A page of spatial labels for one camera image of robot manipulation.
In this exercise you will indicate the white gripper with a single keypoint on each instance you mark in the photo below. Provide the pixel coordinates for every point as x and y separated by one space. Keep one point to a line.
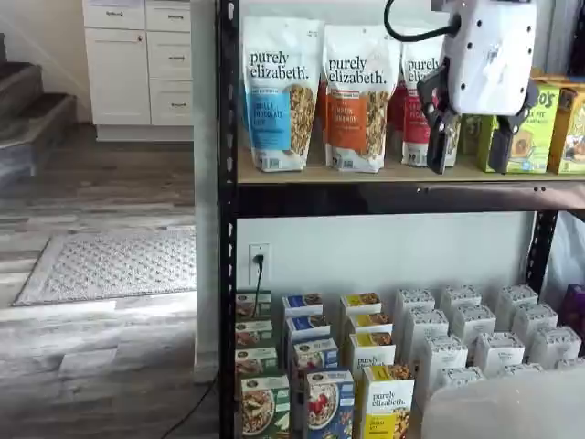
489 55

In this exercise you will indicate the blue white oatmeal box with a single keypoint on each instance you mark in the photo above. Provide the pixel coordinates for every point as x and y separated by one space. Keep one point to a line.
301 304
306 325
315 354
329 402

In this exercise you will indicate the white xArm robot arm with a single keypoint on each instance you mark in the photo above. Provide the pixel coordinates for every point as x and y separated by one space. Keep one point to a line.
512 407

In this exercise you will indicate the green Bobo's box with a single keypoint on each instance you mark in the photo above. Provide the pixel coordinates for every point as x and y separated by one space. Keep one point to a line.
535 137
475 135

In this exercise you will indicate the yellow Bobo's box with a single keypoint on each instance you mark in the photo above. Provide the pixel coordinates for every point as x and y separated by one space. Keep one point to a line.
569 146

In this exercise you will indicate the purple box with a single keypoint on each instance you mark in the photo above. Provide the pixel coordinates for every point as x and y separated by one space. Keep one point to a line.
575 311

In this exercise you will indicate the black metal shelf rack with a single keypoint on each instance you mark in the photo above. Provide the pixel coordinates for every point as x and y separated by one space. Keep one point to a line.
227 137

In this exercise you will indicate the green white oatmeal box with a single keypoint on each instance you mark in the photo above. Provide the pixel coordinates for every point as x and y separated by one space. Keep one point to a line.
256 361
244 306
253 334
265 407

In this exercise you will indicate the orange label granola bag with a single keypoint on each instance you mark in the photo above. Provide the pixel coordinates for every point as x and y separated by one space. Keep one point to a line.
356 55
322 114

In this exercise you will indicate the white plastic bag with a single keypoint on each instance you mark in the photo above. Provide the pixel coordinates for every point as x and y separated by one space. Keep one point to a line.
569 247

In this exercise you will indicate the blue label granola bag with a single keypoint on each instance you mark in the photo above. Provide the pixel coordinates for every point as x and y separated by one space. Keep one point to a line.
274 68

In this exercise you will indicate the white drawer cabinet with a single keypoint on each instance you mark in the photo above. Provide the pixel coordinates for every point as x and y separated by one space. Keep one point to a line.
119 78

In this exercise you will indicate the grey patterned rug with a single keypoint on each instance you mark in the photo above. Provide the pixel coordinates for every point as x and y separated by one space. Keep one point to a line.
114 265

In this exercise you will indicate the dark wooden stairs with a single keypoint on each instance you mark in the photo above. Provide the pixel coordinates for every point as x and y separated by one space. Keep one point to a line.
32 110

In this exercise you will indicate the white wall outlet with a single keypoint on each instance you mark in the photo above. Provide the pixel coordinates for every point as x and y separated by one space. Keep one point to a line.
265 274

